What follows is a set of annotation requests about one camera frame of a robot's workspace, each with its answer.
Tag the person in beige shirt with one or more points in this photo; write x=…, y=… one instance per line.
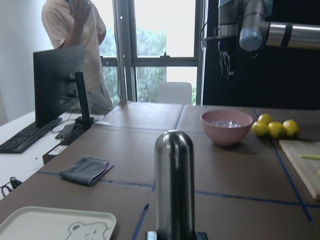
x=77, y=25

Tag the white chair back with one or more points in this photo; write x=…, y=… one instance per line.
x=174, y=93

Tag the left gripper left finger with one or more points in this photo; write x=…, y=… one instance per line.
x=151, y=235

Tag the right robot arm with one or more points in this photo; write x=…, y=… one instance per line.
x=243, y=23

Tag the black computer monitor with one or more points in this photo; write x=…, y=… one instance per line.
x=59, y=84

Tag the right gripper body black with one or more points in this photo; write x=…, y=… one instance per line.
x=227, y=47

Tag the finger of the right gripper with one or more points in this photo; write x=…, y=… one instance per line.
x=230, y=66
x=222, y=63

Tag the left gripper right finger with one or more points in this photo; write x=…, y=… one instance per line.
x=201, y=236

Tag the yellow lemon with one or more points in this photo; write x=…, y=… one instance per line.
x=265, y=118
x=276, y=130
x=260, y=129
x=292, y=128

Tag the yellow plastic knife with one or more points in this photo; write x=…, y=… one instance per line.
x=310, y=156

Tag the grey folded cloth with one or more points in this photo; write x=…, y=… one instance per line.
x=86, y=171

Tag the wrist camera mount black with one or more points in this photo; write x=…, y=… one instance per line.
x=211, y=41

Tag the pink bowl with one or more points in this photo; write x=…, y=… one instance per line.
x=226, y=136

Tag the black keyboard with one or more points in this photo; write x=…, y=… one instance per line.
x=26, y=137

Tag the cream bear tray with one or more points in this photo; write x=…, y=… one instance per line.
x=46, y=223

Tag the wooden cutting board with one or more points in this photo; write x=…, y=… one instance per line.
x=307, y=169

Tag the steel muddler black tip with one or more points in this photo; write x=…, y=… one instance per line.
x=174, y=186

